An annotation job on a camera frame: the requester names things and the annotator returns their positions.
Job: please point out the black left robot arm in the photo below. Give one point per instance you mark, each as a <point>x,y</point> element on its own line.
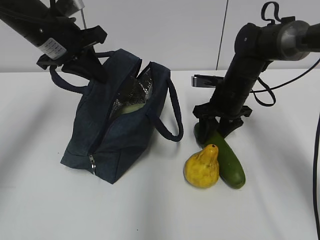
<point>26,17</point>

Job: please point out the dark blue lunch bag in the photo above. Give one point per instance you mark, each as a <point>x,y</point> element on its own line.
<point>107,143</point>

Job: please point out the yellow pear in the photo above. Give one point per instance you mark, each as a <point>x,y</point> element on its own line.
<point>201,170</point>

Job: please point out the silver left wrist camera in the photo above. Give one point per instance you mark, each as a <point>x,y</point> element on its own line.
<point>72,5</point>

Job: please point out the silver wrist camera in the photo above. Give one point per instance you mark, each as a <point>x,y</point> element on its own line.
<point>206,81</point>
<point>72,5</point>

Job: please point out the green lidded glass container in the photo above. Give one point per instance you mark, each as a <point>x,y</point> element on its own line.
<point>131,108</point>

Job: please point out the green cucumber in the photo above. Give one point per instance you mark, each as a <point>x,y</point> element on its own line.
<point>230,168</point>

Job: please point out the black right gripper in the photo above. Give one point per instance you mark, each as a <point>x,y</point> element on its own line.
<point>222,104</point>

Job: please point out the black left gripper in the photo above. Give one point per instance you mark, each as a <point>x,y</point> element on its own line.
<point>62,40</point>

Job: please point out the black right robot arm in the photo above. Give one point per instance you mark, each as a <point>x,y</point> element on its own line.
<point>255,49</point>

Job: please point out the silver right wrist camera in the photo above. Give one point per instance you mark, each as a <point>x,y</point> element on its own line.
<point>206,81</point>

